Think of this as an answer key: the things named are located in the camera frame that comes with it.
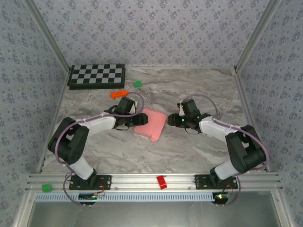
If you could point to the pink paper box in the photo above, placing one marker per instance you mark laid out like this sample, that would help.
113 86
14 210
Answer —
151 123

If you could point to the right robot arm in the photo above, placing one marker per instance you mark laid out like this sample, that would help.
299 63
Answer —
246 151

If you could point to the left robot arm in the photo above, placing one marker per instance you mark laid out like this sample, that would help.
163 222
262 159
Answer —
68 142

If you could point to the orange plastic toy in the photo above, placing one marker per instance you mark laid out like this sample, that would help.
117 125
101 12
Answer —
118 94

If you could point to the small green toy brick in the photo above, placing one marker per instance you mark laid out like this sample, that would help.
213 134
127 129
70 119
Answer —
137 84

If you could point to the black and grey chessboard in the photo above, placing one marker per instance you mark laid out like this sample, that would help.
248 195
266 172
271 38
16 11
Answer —
97 74

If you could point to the red block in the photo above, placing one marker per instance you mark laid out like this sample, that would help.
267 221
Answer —
161 182

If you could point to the grey metal panel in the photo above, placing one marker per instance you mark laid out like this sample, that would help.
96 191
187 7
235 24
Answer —
151 215

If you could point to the green cube block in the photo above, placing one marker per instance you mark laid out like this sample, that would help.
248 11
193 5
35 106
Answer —
46 188

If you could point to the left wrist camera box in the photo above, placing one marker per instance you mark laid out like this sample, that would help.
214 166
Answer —
135 107

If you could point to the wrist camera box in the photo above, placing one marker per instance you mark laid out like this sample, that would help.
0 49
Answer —
180 105
135 107

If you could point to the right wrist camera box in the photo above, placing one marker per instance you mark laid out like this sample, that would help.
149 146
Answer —
180 105

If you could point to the aluminium table side rail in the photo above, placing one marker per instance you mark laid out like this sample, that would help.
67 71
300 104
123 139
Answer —
62 93
243 94

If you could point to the aluminium mounting rail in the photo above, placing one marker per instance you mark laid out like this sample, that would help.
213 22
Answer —
137 182

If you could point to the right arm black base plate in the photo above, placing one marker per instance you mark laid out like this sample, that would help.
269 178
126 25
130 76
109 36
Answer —
201 183

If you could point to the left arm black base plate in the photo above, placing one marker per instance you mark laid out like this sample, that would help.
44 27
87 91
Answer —
106 182

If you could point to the aluminium frame post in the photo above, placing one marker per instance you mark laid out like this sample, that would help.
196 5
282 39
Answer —
49 35
256 35

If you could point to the aluminium frame leg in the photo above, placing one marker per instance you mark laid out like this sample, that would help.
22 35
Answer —
284 210
23 210

